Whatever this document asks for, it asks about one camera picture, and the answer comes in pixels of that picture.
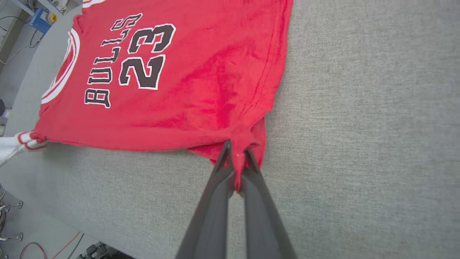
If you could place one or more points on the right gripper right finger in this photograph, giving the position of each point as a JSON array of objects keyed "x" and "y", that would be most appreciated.
[{"x": 262, "y": 223}]

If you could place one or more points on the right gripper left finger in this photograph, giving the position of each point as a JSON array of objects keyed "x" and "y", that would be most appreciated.
[{"x": 212, "y": 216}]

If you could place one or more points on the red and white basketball jersey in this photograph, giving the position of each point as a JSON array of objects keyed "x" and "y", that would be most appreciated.
[{"x": 197, "y": 79}]

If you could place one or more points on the dark grey caster base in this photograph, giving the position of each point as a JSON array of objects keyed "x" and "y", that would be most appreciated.
[{"x": 95, "y": 251}]

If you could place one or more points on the chrome metal rod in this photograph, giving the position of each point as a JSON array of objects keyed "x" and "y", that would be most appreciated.
[
  {"x": 10, "y": 237},
  {"x": 10, "y": 207}
]

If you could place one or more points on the blue box device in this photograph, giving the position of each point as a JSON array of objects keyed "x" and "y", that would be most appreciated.
[{"x": 40, "y": 21}]

